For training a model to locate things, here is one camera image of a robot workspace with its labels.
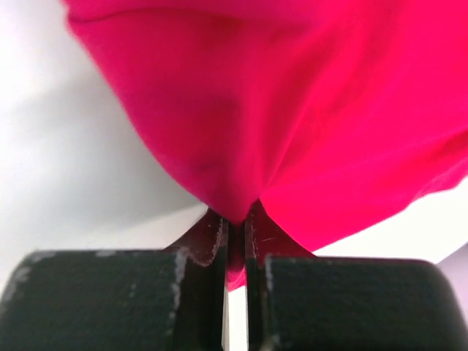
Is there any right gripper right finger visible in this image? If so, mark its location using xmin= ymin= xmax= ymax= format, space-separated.
xmin=244 ymin=203 xmax=467 ymax=350

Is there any red t shirt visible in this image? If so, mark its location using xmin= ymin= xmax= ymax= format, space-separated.
xmin=61 ymin=0 xmax=468 ymax=292

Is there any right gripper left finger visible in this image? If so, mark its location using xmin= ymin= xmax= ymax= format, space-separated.
xmin=1 ymin=211 xmax=229 ymax=350

